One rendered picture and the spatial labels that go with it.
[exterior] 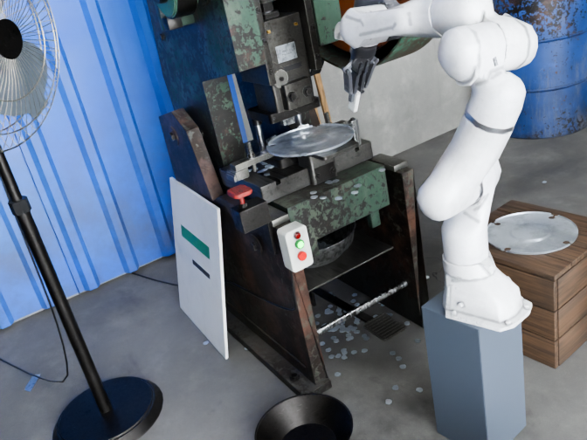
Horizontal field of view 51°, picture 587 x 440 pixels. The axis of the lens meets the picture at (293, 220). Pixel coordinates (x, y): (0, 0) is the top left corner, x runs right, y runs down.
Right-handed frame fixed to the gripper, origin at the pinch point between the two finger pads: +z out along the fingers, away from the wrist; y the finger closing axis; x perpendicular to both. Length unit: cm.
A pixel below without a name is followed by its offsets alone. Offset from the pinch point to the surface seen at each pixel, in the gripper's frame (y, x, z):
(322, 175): -11.3, -2.8, 23.8
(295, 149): -17.9, 4.3, 14.9
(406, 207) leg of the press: 10.9, -22.1, 33.9
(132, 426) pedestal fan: -92, -13, 89
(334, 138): -5.3, 0.8, 13.2
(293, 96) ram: -13.1, 13.7, 2.1
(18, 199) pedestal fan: -95, 36, 22
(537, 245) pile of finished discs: 33, -59, 32
